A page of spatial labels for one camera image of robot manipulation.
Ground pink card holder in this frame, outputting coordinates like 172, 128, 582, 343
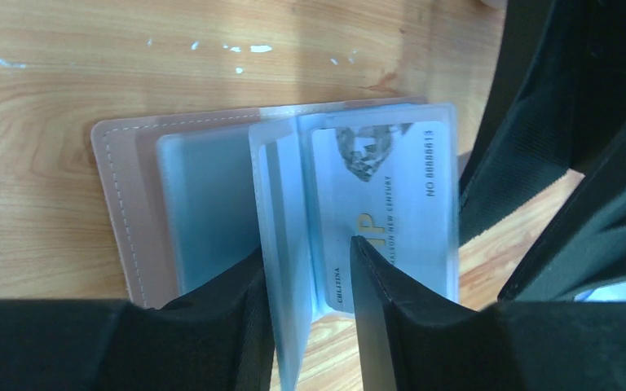
90, 97, 458, 390

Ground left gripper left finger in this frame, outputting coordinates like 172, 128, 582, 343
0, 250, 274, 390

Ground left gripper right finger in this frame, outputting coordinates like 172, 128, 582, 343
350, 236, 626, 390

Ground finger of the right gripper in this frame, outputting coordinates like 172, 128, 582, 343
498, 122, 626, 301
458, 1, 626, 243

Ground white VIP card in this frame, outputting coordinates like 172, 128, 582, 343
311, 121, 458, 313

